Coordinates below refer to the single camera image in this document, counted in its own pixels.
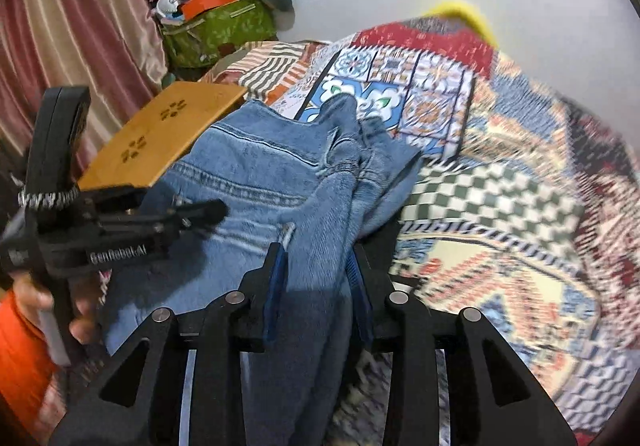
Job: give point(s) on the green fabric storage bag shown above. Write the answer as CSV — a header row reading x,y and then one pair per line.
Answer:
x,y
216,33

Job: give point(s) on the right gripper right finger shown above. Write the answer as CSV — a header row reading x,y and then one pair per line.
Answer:
x,y
392,321

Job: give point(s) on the patchwork patterned quilt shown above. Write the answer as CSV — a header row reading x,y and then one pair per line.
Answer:
x,y
527,205

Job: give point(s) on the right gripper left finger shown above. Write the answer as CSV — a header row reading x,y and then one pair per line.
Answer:
x,y
243,320

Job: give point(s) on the orange sleeve forearm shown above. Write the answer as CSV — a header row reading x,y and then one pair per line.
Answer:
x,y
26,374

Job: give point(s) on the striped satin curtain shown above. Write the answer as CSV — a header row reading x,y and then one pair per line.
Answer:
x,y
110,46

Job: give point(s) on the blue denim jeans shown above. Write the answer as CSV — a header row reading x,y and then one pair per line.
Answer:
x,y
313,187

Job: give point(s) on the person left hand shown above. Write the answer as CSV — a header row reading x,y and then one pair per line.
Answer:
x,y
32,299

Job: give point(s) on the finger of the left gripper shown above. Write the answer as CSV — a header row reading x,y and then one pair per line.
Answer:
x,y
190,216

